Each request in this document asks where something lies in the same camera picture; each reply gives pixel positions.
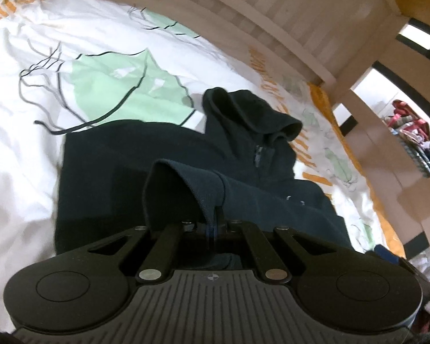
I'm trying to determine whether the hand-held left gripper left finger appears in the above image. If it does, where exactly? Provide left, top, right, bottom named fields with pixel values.
left=88, top=206, right=218, bottom=283

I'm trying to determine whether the white wooden bed frame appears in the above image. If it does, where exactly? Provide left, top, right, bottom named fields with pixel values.
left=330, top=18, right=430, bottom=255

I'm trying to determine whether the white printed duvet cover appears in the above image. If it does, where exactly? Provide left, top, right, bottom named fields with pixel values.
left=0, top=0, right=407, bottom=334

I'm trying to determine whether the pile of colourful clothes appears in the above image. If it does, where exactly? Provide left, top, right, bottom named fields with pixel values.
left=383, top=99, right=430, bottom=179

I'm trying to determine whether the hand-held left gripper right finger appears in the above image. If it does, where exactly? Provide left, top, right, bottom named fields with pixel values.
left=218, top=206, right=345, bottom=283

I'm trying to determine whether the dark navy hoodie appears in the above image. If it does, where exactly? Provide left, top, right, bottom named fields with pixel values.
left=54, top=87, right=355, bottom=271

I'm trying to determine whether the wooden bed headboard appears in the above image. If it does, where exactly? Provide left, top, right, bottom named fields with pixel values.
left=104, top=0, right=413, bottom=87

